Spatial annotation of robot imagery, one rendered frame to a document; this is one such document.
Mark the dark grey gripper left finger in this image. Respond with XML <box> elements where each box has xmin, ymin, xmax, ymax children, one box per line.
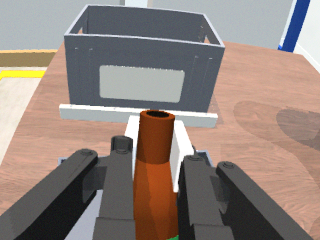
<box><xmin>0</xmin><ymin>116</ymin><xmax>139</xmax><ymax>240</ymax></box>

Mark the orange bottle with green base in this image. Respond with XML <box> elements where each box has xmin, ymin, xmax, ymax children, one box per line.
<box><xmin>133</xmin><ymin>110</ymin><xmax>178</xmax><ymax>240</ymax></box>

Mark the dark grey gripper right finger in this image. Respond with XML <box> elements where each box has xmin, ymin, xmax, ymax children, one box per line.
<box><xmin>169</xmin><ymin>121</ymin><xmax>314</xmax><ymax>240</ymax></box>

